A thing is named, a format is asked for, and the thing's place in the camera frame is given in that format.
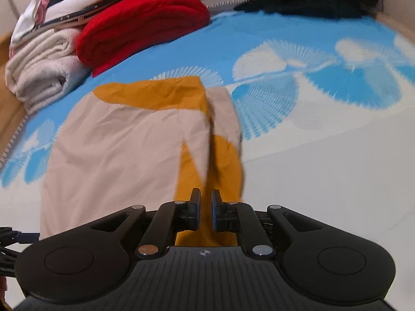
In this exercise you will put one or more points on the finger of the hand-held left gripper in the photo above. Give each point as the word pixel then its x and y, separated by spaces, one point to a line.
pixel 19 237

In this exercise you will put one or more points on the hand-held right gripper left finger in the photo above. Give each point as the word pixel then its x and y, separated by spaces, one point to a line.
pixel 196 210

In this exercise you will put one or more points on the blue and white printed bedsheet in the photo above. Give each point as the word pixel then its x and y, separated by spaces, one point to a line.
pixel 291 77

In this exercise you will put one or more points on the folded red cloth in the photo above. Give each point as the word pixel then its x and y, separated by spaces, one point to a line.
pixel 146 22

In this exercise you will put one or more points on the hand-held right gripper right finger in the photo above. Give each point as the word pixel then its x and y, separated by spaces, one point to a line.
pixel 214 210

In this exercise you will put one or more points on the folded white fluffy towel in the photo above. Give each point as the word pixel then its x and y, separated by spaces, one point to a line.
pixel 42 71

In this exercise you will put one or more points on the beige and mustard garment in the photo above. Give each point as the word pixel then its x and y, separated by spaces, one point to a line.
pixel 113 152

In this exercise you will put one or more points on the folded white garment dark trim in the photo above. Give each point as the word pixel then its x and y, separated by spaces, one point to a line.
pixel 81 5

